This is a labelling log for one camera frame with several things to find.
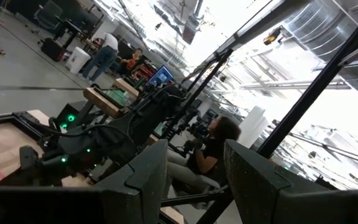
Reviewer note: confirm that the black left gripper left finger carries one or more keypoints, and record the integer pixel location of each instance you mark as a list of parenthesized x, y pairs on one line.
[(149, 186)]

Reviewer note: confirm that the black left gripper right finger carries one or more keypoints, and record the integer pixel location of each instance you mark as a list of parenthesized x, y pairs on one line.
[(253, 186)]

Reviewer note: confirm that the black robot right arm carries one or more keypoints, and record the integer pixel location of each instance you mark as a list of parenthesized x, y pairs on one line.
[(120, 133)]

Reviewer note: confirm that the person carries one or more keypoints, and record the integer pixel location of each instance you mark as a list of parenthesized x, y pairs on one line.
[(210, 155), (104, 56), (132, 62)]

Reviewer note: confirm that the black device with green light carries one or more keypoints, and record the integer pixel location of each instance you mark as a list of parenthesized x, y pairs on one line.
[(65, 113)]

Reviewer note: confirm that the wooden workbench top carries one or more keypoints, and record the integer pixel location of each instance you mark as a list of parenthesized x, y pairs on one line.
[(126, 86), (101, 102)]

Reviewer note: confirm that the monitor with blue screen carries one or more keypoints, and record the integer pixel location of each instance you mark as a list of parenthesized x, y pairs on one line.
[(162, 75)]

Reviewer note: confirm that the white bin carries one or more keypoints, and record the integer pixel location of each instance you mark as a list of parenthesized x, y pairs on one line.
[(78, 60)]

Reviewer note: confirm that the black bag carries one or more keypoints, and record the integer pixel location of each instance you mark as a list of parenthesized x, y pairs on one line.
[(53, 49)]

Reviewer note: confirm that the black table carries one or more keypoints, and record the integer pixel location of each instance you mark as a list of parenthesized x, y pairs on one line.
[(70, 28)]

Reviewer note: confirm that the black round spotlight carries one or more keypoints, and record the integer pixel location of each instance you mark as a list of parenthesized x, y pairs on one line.
[(272, 36)]

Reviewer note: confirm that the grey office chair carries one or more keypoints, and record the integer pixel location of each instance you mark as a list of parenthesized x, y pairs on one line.
[(48, 14)]

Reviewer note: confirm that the black video camera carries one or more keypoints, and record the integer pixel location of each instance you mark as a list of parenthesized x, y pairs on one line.
[(197, 129)]

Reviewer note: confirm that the black metal rig frame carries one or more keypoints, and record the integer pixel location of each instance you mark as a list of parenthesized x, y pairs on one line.
[(315, 91)]

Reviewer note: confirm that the silver ventilation duct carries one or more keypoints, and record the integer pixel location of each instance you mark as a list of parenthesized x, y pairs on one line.
[(322, 28)]

